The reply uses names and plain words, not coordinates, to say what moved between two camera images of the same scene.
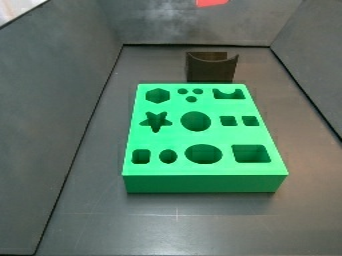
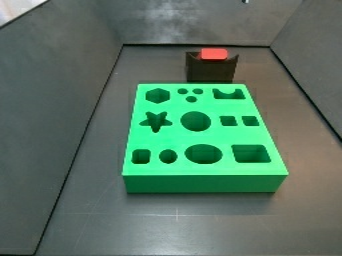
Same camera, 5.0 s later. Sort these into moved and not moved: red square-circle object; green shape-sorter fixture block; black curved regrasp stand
Moved: red square-circle object
Not moved: green shape-sorter fixture block; black curved regrasp stand
